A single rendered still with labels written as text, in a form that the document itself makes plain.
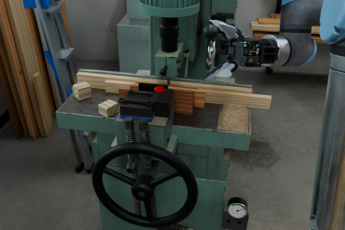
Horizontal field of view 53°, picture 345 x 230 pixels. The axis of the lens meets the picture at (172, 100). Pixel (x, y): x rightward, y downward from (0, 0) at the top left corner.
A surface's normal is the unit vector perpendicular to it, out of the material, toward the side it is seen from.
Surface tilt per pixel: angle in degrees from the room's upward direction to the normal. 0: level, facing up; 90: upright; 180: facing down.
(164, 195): 90
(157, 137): 90
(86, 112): 0
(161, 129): 90
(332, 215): 82
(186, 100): 90
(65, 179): 0
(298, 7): 71
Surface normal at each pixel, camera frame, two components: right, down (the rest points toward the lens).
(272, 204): 0.02, -0.87
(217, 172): -0.18, 0.48
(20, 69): 0.99, 0.04
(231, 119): -0.07, -0.48
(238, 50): -0.86, 0.07
